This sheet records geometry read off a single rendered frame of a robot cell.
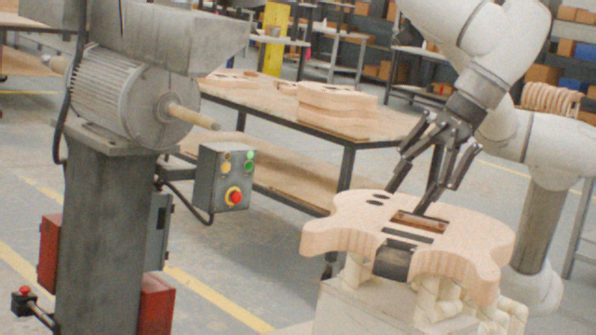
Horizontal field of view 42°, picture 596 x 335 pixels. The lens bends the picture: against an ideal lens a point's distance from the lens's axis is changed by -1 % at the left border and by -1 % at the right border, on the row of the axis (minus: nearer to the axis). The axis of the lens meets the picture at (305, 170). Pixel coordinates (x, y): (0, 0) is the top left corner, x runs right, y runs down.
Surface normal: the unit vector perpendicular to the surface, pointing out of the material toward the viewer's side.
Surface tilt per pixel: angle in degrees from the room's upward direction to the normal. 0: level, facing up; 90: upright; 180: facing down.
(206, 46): 90
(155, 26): 90
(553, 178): 131
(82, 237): 90
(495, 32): 76
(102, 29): 90
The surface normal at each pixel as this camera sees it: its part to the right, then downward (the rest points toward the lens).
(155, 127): 0.61, 0.40
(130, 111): 0.26, 0.33
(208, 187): -0.71, 0.06
